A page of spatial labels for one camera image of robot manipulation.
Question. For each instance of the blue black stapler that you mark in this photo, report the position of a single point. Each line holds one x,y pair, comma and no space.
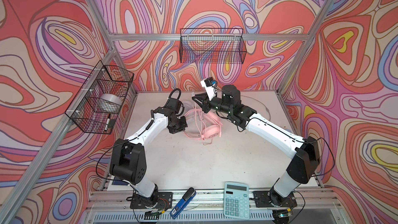
183,202

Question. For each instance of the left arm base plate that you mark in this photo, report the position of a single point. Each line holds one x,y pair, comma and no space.
160,200

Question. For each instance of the teal calculator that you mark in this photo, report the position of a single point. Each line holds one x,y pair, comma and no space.
236,201

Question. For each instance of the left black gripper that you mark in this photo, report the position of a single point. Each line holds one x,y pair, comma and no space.
183,127

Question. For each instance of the black marker in basket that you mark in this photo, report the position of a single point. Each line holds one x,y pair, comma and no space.
107,122

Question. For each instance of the grey tape roll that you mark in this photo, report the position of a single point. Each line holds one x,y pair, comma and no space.
109,103

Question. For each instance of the rear black wire basket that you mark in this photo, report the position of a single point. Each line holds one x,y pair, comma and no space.
212,45

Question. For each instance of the dark blue booklet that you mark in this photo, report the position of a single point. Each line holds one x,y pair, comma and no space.
119,182

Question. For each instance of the left black wire basket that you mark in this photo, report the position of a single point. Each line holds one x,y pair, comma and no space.
84,112

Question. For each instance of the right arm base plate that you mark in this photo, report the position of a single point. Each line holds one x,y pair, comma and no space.
272,199

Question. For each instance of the pink cat-ear headphones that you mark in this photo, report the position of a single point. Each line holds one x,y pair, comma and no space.
209,125

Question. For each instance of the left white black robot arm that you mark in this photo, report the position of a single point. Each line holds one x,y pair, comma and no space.
128,161

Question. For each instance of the black wire basket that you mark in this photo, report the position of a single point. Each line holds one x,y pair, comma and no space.
84,112
212,45

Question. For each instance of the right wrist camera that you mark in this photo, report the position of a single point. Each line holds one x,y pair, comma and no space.
210,86

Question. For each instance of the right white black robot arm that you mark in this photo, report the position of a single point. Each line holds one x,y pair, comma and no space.
303,152

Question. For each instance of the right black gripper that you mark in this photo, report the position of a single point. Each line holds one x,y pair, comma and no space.
205,103

